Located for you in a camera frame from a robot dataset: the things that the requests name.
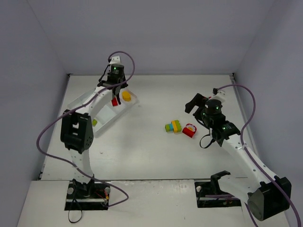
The yellow curved lego brick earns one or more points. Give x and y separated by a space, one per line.
126 96

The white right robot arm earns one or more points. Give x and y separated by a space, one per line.
264 192

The clear plastic divided tray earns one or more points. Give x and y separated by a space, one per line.
101 109

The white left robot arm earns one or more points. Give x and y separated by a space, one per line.
77 129

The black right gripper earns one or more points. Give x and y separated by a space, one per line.
199 108

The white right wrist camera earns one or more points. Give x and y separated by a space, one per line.
219 95

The green lego brick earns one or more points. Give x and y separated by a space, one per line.
94 123

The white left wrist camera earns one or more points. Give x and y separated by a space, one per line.
114 60

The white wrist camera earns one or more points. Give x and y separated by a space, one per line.
219 95
114 60

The red flower lego brick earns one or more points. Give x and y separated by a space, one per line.
189 130

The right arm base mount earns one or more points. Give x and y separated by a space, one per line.
206 197

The green blue yellow lego stack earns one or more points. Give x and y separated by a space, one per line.
174 127

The red curved lego brick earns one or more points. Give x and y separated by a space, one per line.
114 102

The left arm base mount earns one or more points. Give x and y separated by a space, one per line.
89 197

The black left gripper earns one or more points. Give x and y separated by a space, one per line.
113 85

